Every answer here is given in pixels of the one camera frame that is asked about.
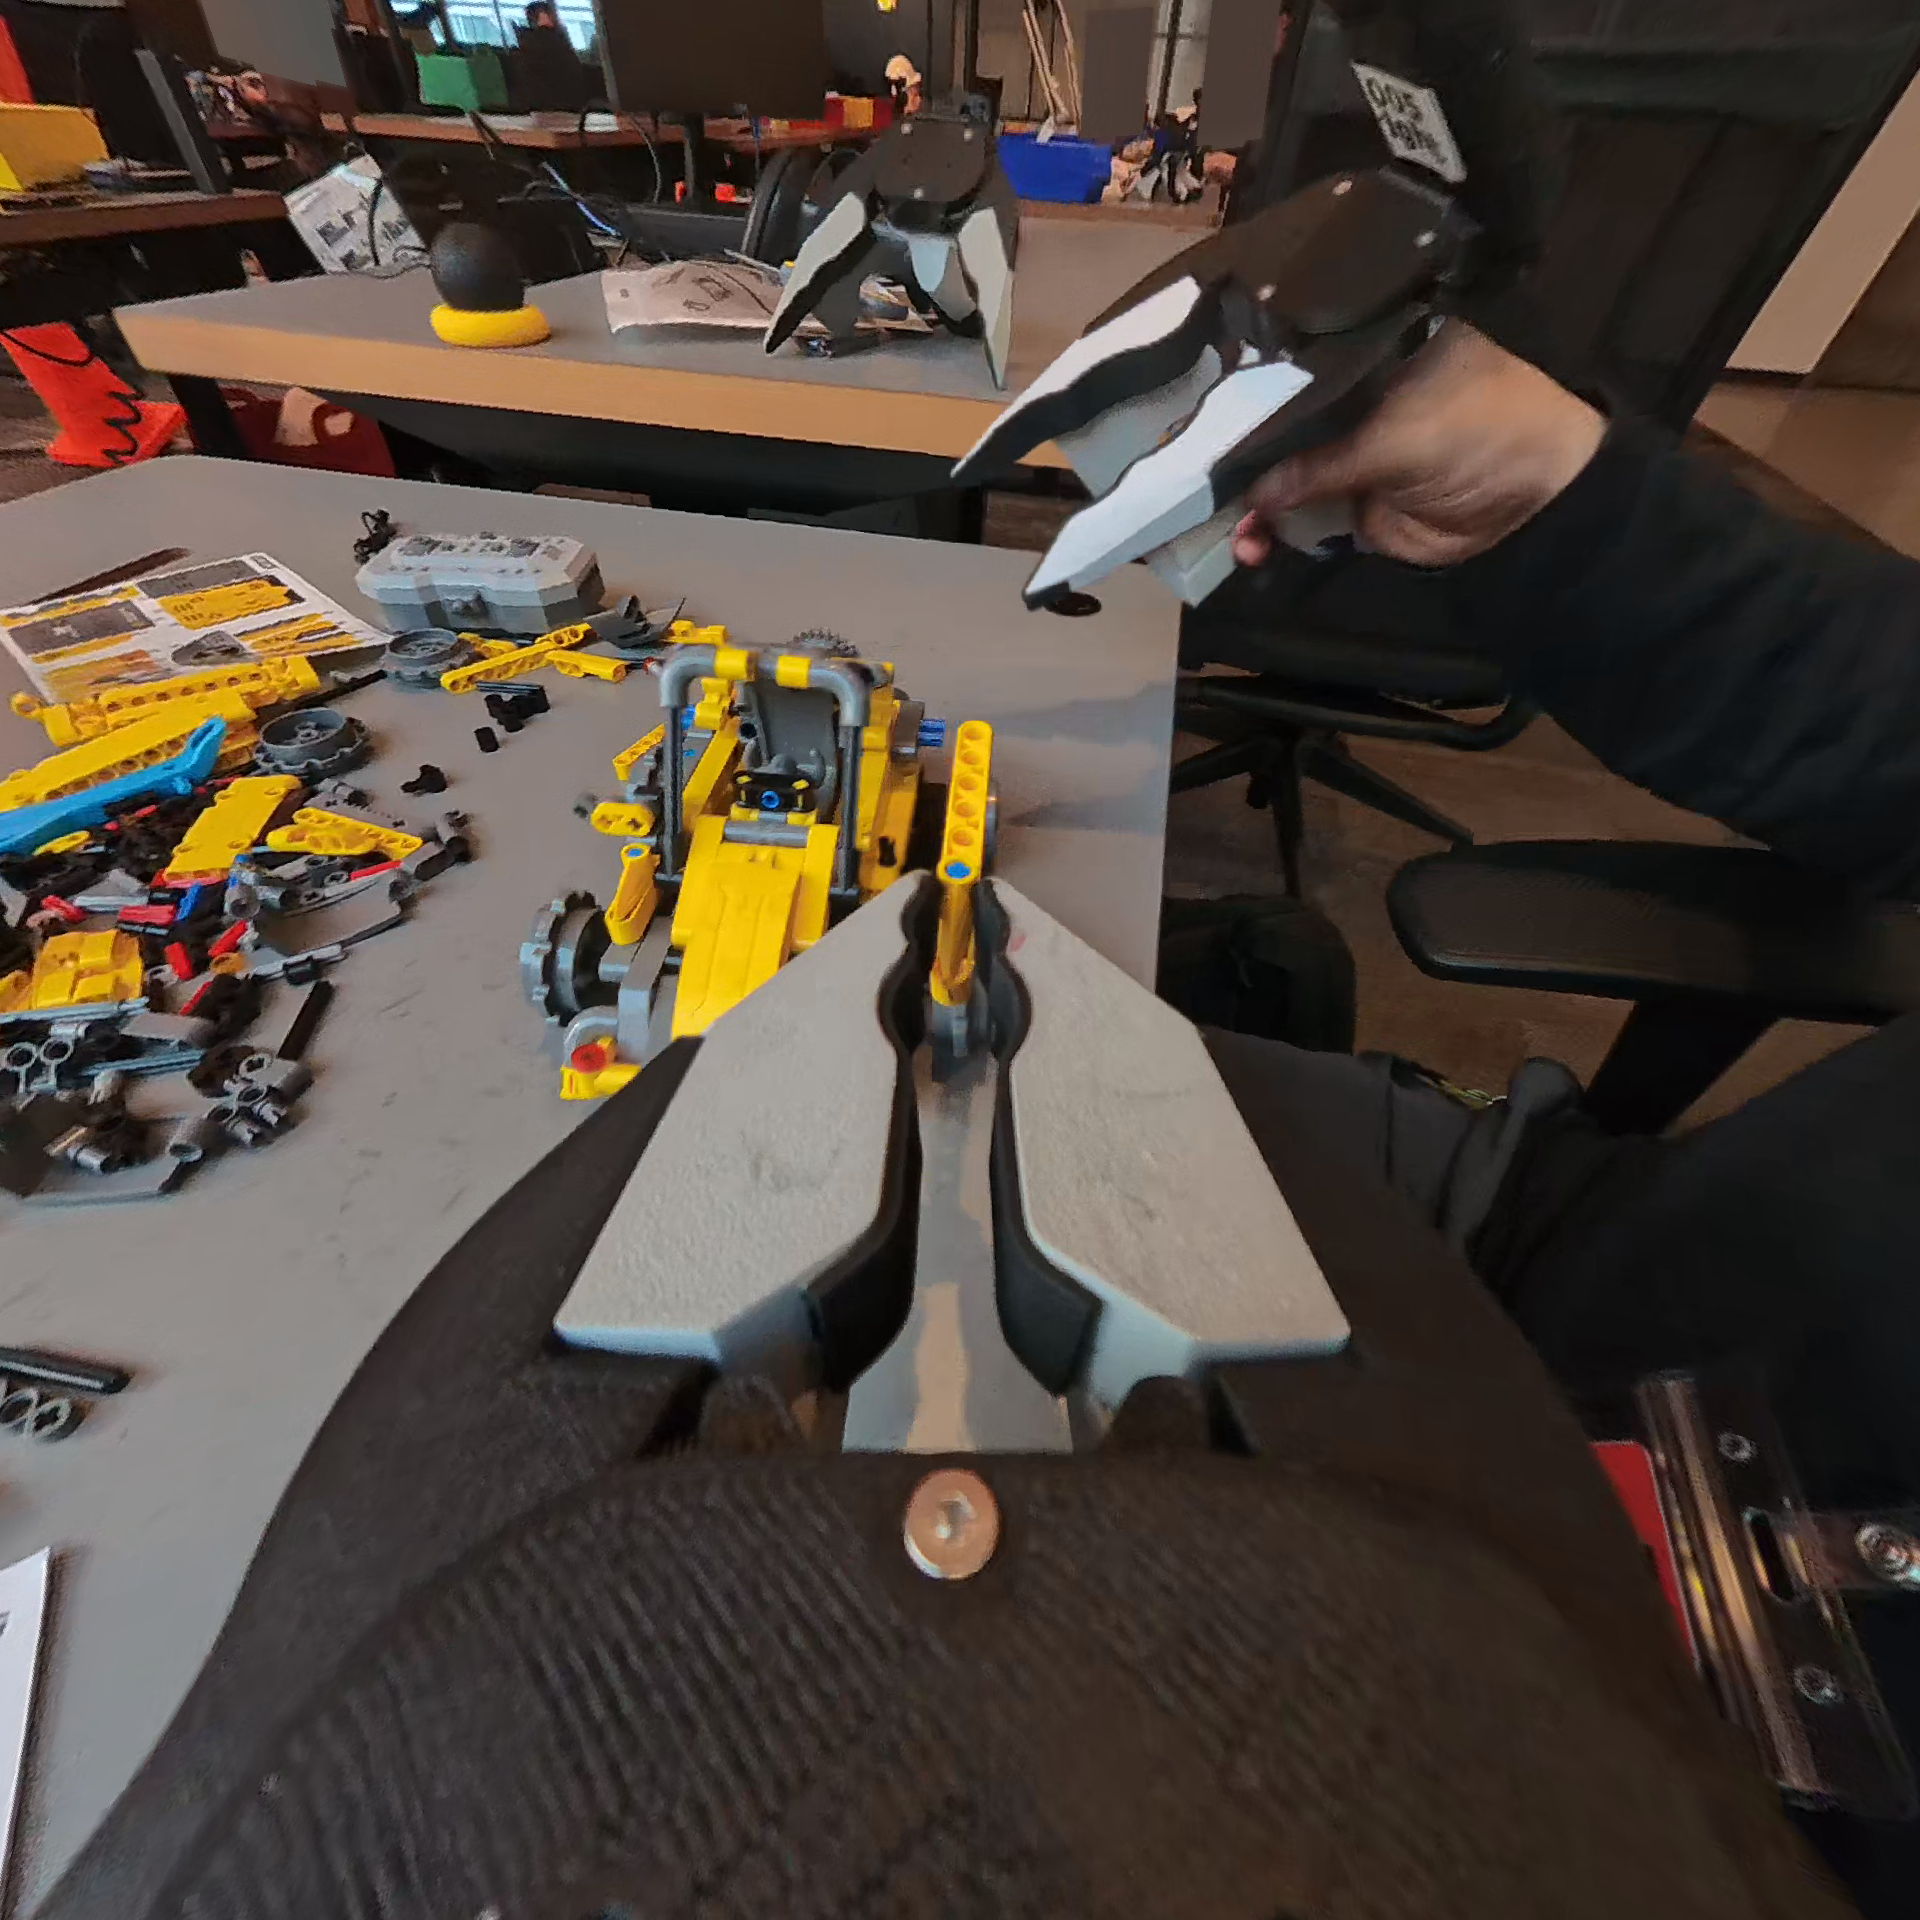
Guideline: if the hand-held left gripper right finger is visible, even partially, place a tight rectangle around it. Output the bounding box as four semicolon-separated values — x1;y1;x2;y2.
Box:
978;880;1353;1449

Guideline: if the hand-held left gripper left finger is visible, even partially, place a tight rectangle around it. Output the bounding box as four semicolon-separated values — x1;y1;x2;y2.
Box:
556;872;929;1390

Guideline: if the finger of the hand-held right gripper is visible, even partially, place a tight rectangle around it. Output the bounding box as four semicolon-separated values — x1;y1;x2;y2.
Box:
1025;356;1321;614
952;276;1226;497

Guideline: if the yellow brick toy car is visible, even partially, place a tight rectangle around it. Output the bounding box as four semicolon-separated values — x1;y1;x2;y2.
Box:
518;625;1006;1107

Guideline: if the long yellow brick beam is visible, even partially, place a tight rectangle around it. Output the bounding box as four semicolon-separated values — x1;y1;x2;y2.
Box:
929;717;1002;1011

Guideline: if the person's right forearm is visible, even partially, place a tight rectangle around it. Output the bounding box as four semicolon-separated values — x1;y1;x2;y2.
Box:
1477;420;1920;902

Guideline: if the grey desk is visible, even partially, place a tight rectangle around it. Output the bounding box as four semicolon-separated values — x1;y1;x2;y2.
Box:
0;454;1186;1907

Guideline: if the person's right hand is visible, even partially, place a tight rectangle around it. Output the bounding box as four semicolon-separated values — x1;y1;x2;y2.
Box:
1229;323;1609;572

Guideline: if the blue storage bin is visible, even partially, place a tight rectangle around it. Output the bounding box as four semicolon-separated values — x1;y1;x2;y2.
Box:
997;131;1121;202

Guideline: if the black backpack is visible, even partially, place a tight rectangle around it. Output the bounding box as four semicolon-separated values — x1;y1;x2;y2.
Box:
1156;897;1360;1054

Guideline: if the idle black grey gripper device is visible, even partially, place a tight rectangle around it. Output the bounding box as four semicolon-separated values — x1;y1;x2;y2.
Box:
758;112;1025;393

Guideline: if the black office chair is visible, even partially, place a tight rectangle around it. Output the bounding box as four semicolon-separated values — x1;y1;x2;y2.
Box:
1170;0;1920;902

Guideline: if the paper sheet with drawings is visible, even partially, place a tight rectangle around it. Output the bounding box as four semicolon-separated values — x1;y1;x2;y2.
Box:
600;256;797;337

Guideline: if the yellow angled brick beam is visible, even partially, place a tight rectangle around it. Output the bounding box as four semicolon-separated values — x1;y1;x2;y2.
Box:
440;622;597;697

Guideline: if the black toy wheel hub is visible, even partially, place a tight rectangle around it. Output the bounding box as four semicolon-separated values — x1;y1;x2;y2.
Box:
249;706;370;785

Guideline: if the pile of small brick parts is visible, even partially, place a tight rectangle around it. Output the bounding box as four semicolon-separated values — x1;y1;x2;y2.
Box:
0;750;475;1445

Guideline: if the grey brick battery box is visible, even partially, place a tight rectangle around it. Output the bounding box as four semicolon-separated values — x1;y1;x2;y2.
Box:
355;530;608;635

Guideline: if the wood rimmed grey table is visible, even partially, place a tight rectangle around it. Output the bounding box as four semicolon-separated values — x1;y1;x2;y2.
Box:
113;217;1219;462

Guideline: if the green storage bin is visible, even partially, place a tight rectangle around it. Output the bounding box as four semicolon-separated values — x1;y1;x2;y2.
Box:
414;51;537;117

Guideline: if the badge card holder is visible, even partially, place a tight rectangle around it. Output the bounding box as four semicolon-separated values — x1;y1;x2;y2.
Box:
1587;1369;1920;1819

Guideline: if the bundle of yellow beams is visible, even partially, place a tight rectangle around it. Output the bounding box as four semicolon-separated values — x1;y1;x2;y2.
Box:
8;654;326;814

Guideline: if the black white printed leaflet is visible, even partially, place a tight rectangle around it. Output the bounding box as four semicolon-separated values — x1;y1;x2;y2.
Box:
284;154;432;278

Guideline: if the yellow grey sticker sheet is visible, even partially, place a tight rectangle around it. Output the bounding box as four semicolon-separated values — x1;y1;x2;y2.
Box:
0;554;386;709

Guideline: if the open instruction booklet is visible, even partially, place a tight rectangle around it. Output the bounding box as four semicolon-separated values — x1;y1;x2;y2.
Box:
0;1546;58;1850

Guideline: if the yellow storage bin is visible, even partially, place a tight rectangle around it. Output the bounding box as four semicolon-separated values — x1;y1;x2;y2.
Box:
0;100;113;194

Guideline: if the black ball on yellow ring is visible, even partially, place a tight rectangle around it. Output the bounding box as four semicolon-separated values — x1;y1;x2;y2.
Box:
427;219;556;353

